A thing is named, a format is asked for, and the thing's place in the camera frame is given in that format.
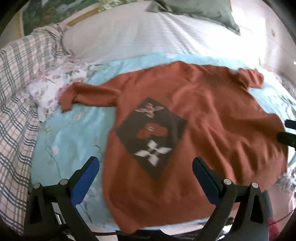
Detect pink floral cloth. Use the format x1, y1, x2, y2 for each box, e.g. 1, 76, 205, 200
28, 62, 93, 122

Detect orange knit sweater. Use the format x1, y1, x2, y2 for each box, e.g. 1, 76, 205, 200
60, 61, 289, 234

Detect plaid bedsheet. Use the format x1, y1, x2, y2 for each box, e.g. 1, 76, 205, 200
0, 23, 70, 234

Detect light blue floral bedsheet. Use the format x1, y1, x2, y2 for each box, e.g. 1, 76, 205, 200
30, 54, 296, 232

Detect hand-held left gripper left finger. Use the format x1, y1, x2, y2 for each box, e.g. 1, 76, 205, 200
24, 156, 100, 241

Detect green pillow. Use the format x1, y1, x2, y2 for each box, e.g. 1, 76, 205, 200
146, 0, 241, 36

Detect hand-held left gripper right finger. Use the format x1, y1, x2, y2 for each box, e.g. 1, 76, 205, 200
192, 157, 270, 241

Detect red fuzzy cloth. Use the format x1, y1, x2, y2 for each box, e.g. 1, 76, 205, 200
267, 218, 281, 241

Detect framed landscape painting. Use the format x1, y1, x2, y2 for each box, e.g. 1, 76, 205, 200
22, 0, 109, 36

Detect white striped quilt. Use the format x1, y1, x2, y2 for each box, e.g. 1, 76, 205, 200
61, 0, 262, 64

